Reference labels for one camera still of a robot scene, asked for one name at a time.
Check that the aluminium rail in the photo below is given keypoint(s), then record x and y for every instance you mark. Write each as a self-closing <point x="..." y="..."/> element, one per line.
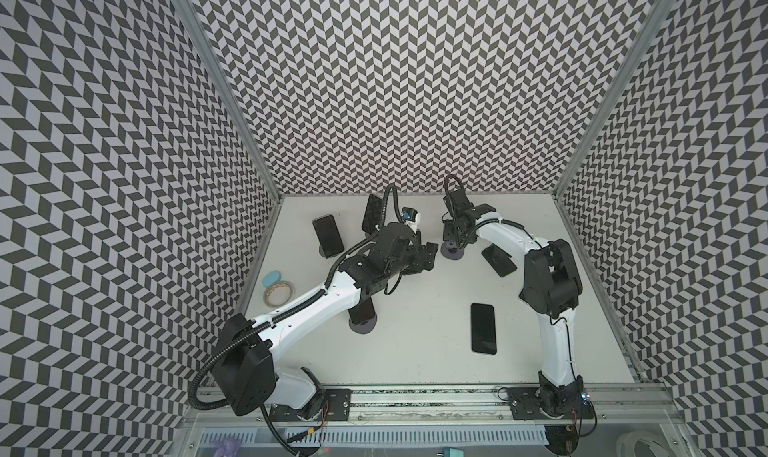
<point x="478" y="404"/>

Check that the grey round stand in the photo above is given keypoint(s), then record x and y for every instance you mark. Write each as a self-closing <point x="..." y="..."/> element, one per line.
<point x="451" y="250"/>
<point x="363" y="327"/>

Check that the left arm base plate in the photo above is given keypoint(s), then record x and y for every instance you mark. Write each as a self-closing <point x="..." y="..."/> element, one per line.
<point x="334" y="405"/>

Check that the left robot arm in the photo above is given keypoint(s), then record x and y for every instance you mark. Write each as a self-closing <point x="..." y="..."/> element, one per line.
<point x="243" y="371"/>

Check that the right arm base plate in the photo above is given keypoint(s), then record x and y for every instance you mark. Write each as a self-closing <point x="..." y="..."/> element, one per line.
<point x="525" y="404"/>

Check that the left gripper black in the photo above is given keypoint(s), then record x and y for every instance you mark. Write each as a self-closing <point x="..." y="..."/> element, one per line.
<point x="425" y="256"/>

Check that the back phone teal edge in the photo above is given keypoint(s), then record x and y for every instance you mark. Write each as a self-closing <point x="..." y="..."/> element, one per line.
<point x="372" y="215"/>

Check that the blue oval object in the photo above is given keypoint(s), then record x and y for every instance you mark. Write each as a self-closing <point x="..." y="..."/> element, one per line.
<point x="271" y="278"/>

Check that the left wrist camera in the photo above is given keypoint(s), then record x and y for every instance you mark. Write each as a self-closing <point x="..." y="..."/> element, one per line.
<point x="410" y="217"/>

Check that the black folding stand right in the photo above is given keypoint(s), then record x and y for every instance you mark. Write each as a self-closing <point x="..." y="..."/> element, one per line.
<point x="499" y="260"/>

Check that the tape roll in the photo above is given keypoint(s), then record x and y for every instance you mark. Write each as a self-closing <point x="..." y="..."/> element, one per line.
<point x="278" y="294"/>

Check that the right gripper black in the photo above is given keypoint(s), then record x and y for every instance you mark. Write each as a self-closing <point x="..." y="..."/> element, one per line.
<point x="452" y="230"/>

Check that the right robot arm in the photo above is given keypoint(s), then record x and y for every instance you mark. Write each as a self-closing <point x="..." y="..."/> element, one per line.
<point x="551" y="287"/>

